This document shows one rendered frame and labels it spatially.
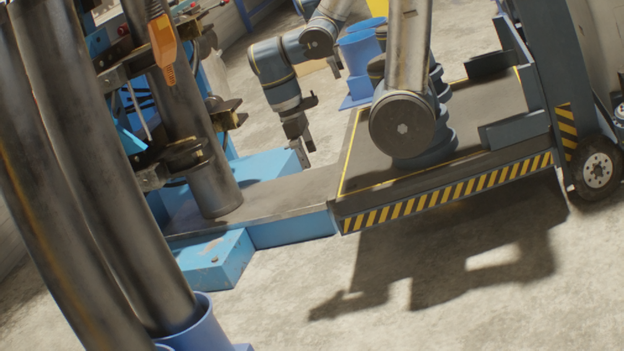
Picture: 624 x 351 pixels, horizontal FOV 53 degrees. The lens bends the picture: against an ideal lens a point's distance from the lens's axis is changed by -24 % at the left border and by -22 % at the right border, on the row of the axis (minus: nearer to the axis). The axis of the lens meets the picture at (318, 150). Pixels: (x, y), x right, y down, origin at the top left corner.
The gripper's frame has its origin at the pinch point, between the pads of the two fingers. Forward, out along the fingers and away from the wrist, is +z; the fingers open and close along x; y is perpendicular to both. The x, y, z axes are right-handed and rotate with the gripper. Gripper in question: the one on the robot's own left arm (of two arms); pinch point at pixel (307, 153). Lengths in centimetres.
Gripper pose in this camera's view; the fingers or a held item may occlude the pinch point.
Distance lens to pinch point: 252.4
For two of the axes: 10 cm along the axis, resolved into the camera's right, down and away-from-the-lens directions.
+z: 3.5, 8.8, 3.1
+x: -1.2, 3.7, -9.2
